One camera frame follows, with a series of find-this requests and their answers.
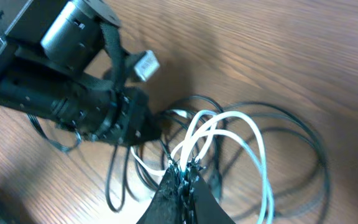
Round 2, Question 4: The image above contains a black USB cable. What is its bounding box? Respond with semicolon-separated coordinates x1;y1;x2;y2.
104;95;332;224

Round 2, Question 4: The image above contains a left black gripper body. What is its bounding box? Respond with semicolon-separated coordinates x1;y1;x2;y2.
83;87;162;146

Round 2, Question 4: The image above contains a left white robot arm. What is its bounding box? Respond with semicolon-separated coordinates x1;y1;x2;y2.
0;0;161;147

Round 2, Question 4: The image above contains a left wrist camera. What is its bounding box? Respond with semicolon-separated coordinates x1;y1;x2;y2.
133;50;160;82

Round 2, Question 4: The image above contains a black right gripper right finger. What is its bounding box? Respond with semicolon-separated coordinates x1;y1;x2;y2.
185;162;235;224

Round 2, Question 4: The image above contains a white USB cable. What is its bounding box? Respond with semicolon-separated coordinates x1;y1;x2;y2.
131;108;275;224

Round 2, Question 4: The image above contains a left camera black cable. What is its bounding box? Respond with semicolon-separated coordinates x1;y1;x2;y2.
26;113;83;154

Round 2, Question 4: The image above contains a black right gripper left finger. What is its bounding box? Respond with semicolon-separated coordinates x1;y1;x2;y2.
137;165;183;224

